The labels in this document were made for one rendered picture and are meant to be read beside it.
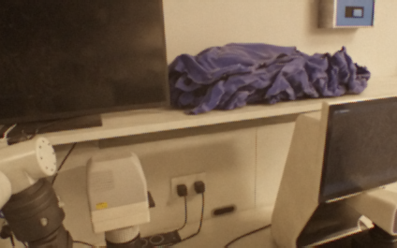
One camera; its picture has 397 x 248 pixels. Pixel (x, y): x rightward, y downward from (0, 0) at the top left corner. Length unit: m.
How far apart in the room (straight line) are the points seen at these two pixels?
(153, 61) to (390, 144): 0.72
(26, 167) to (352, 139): 0.72
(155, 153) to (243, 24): 0.64
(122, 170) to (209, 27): 0.86
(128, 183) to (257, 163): 0.87
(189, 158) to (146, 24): 0.53
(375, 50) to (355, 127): 1.03
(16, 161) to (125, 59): 0.53
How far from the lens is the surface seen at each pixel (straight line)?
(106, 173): 0.57
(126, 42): 0.97
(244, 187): 1.38
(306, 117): 0.94
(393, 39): 1.95
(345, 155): 0.88
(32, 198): 0.57
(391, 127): 0.97
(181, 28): 1.27
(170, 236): 0.69
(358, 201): 1.03
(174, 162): 1.21
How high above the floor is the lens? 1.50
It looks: 16 degrees down
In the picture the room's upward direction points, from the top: 2 degrees counter-clockwise
